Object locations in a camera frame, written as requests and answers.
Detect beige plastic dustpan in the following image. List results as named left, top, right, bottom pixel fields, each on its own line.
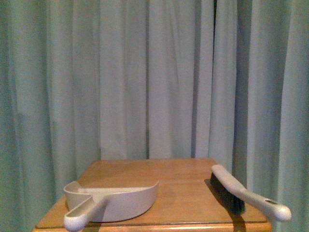
left=63, top=181, right=159, bottom=232

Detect beige hand brush black bristles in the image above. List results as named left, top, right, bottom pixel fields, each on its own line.
left=210, top=164, right=292, bottom=222

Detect teal curtain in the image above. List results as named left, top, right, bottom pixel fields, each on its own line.
left=0, top=0, right=309, bottom=232

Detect wooden nightstand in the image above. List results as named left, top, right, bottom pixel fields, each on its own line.
left=33, top=158, right=273, bottom=232

